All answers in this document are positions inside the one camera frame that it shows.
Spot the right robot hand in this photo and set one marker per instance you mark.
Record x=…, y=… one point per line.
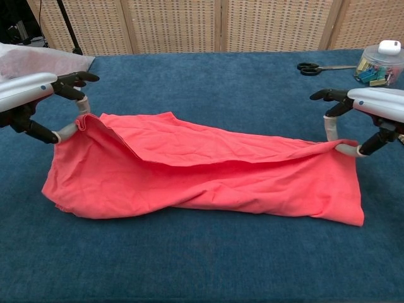
x=378, y=102

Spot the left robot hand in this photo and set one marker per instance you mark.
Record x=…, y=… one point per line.
x=25, y=91

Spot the red t-shirt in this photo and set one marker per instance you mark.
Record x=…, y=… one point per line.
x=205, y=189

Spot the clear jar of binder clips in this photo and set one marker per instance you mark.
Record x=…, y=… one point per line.
x=378, y=75

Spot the plastic bag with maroon garment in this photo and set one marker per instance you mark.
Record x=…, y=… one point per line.
x=38, y=61

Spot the white earbuds case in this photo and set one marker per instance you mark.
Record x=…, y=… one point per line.
x=389, y=48

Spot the black tripod stand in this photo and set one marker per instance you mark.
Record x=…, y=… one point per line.
x=67, y=25

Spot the wicker folding screen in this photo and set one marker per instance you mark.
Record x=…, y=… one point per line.
x=173, y=25

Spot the blue carpet table cover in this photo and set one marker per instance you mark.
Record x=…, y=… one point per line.
x=221, y=274

